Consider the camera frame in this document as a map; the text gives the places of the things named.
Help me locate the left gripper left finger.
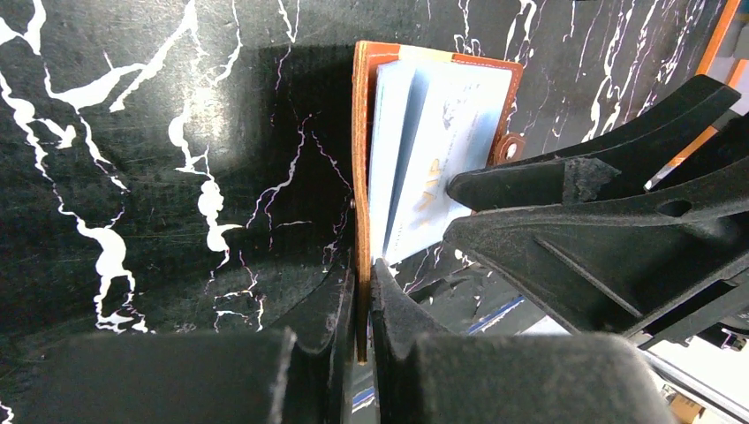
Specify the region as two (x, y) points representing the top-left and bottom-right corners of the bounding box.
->
(1, 254), (357, 423)

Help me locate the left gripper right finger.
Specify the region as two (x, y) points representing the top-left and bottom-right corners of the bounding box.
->
(371, 260), (674, 423)

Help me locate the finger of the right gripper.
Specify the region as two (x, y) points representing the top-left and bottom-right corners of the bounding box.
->
(443, 146), (749, 352)
(446, 75), (741, 212)

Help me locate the white VIP credit card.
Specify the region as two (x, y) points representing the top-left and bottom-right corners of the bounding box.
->
(368, 59), (517, 264)

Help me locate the orange leather card holder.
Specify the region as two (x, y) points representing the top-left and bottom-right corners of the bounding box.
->
(351, 40), (525, 364)

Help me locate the orange wooden shelf rack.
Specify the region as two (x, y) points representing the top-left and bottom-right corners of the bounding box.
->
(644, 1), (748, 192)

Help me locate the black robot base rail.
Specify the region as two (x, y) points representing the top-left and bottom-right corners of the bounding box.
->
(389, 265), (748, 423)

